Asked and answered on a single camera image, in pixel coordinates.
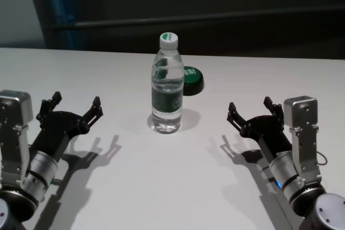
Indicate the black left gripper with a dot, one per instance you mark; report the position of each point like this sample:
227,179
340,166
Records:
58,130

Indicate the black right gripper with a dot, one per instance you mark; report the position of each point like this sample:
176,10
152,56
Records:
269,133

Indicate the clear water bottle green label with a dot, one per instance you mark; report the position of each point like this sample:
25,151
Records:
167,100

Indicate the green YES button black base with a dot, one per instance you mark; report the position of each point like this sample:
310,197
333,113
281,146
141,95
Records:
194,84

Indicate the grey metal handrail bar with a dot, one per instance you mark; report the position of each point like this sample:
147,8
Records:
161,20

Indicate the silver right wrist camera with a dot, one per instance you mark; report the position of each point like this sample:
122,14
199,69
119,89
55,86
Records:
302,122

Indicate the blue window frame strip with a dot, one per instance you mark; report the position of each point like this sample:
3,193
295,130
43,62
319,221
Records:
64,6

